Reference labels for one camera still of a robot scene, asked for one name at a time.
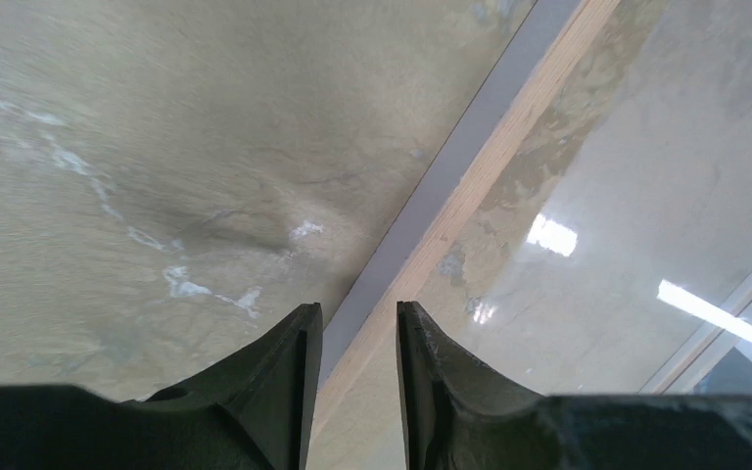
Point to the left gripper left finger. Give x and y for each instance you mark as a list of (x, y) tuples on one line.
[(251, 410)]

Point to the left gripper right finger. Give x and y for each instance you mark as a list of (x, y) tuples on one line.
[(460, 413)]

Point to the white wooden picture frame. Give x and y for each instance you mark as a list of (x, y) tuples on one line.
[(601, 243)]

